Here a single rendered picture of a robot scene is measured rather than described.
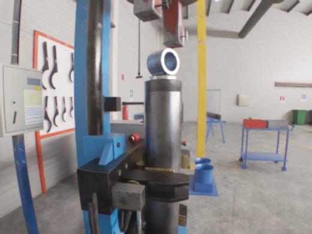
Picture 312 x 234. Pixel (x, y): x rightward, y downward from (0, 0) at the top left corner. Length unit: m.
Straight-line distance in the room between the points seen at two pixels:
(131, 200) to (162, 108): 0.45
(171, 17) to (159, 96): 0.58
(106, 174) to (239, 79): 11.78
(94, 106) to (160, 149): 0.41
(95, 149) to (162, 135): 0.35
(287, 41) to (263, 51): 1.86
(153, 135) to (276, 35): 13.20
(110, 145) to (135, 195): 0.27
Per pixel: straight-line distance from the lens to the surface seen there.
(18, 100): 1.19
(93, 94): 0.93
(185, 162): 1.21
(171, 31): 1.21
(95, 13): 1.04
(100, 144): 0.89
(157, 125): 0.90
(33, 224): 1.53
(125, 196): 0.76
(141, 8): 0.89
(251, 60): 12.68
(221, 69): 12.05
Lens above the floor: 1.36
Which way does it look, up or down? 5 degrees down
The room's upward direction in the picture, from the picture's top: straight up
